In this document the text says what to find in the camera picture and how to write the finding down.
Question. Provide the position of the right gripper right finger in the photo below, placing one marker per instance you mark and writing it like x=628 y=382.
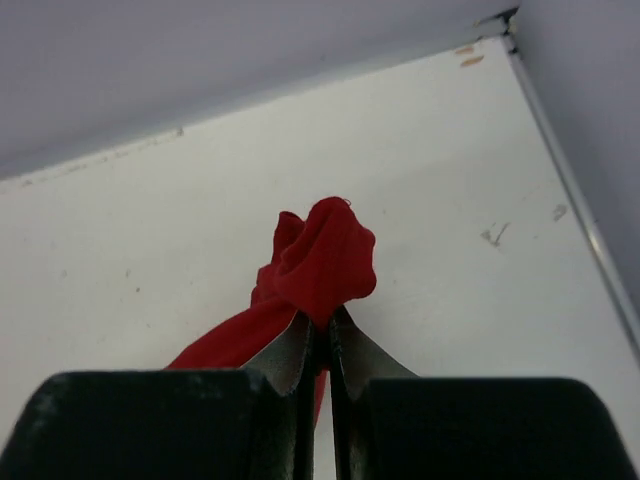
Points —
x=390 y=423

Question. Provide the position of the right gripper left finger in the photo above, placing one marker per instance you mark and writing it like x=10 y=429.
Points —
x=251 y=422

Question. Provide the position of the red t shirt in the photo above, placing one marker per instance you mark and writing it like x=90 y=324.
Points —
x=318 y=264

